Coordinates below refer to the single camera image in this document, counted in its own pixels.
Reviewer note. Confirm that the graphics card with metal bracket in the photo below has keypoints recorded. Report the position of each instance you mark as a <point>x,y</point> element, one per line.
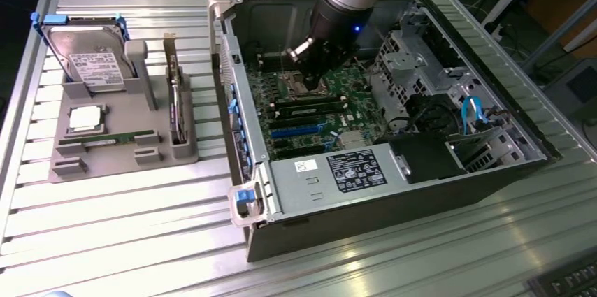
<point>176,94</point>

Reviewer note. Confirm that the grey plastic parts rack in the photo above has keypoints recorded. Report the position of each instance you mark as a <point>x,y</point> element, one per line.
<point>123,125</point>

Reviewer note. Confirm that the metal disk bay cage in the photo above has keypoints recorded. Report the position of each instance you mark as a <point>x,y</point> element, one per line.
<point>410,80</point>

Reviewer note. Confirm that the hard disk in blue caddy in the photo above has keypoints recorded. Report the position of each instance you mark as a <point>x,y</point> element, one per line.
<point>86,56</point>

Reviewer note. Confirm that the black keyboard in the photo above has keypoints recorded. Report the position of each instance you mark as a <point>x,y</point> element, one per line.
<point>566,281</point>

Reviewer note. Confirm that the installed black RAM stick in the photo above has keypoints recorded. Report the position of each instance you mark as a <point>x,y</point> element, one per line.
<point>307,108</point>

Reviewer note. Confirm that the green RAM stick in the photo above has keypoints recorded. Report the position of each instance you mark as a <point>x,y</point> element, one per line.
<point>116,139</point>

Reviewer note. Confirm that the green motherboard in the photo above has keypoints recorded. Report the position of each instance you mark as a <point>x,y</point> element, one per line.
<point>310,115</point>

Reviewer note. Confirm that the CPU socket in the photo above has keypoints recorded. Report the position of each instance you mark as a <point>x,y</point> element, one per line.
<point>293,84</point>

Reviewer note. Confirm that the silver CPU chip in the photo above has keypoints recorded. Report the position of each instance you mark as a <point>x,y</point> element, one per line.
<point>86,119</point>

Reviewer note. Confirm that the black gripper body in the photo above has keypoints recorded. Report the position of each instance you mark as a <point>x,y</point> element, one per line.
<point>329,36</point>

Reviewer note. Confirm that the open black PC case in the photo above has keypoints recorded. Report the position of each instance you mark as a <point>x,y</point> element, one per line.
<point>373,129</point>

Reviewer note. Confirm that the grey power supply unit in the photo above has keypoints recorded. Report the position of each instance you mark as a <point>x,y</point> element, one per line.
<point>333,174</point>

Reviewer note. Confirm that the blue case latch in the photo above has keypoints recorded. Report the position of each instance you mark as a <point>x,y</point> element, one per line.
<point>243,197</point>

